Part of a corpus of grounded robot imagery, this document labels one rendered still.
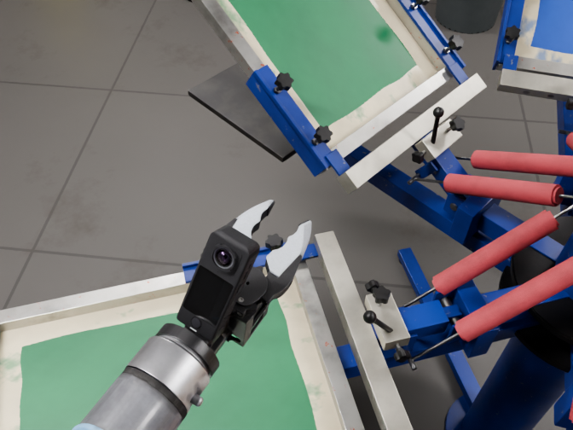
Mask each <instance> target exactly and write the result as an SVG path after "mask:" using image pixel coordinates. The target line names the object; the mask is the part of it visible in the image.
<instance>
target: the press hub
mask: <svg viewBox="0 0 573 430"><path fill-rule="evenodd" d="M556 220H557V221H558V223H559V226H558V228H559V229H558V230H555V231H554V232H553V233H551V234H549V235H548V236H549V237H550V238H552V239H554V240H555V241H556V242H558V243H560V244H561V245H563V246H564V248H563V250H562V252H561V253H560V255H559V256H558V258H557V261H556V263H555V262H553V261H552V260H551V259H549V258H547V257H546V256H544V255H543V254H541V253H539V252H537V251H536V250H535V249H534V248H532V247H530V246H528V247H526V248H525V249H524V250H522V251H520V252H518V253H516V254H514V255H513V256H512V257H511V264H510V266H506V268H505V269H504V270H503V272H502V274H501V279H500V282H499V288H498V290H500V289H503V288H510V287H514V286H517V285H522V284H524V283H526V282H527V281H529V280H531V279H533V278H535V277H536V276H539V275H540V274H541V273H543V272H545V271H547V270H549V269H551V268H553V267H554V266H555V265H557V264H560V263H562V262H563V261H565V260H566V259H568V258H570V257H572V256H573V216H566V217H559V218H556ZM565 292H566V293H567V294H568V295H569V296H570V297H569V298H565V299H559V300H555V301H552V302H548V303H544V304H540V305H535V306H533V307H531V308H529V310H528V312H529V313H530V314H531V316H532V317H533V318H534V319H535V320H536V321H537V322H538V323H539V324H540V325H536V326H533V327H529V328H523V329H520V330H518V331H516V332H515V335H516V337H512V338H511V339H510V340H509V342H508V343H507V345H506V347H505V349H504V351H503V352H502V354H501V356H500V357H499V359H498V361H497V362H496V364H495V366H494V368H493V369H492V371H491V372H490V374H489V377H488V378H487V380H486V381H485V382H484V384H483V386H482V388H481V390H480V392H479V393H478V395H477V396H476V398H475V400H474V402H473V403H472V406H471V407H469V405H468V403H467V401H466V398H465V396H464V395H463V396H461V397H460V398H458V399H457V400H455V402H454V403H453V404H452V405H451V407H450V409H449V412H448V414H447V416H446V421H445V430H532V429H533V428H534V427H535V425H536V424H537V423H538V422H539V421H540V419H541V418H542V417H543V416H544V415H545V414H546V413H547V412H548V411H549V409H550V408H551V407H552V406H553V404H554V403H555V402H556V401H557V400H558V398H559V397H560V396H561V395H562V394H563V392H564V372H567V373H569V372H570V369H571V366H570V345H573V285H572V286H570V287H568V288H566V289H565Z"/></svg>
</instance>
